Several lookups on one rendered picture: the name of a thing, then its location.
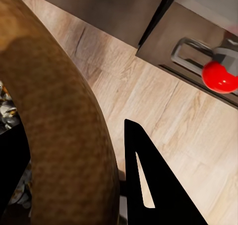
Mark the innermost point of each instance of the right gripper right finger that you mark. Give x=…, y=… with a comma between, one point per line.
x=173, y=205

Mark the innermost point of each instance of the oven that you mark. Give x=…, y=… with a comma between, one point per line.
x=196, y=41

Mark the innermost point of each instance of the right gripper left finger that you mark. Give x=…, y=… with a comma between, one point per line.
x=14, y=157

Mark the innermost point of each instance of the popcorn bag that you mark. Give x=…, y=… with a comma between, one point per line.
x=75, y=178

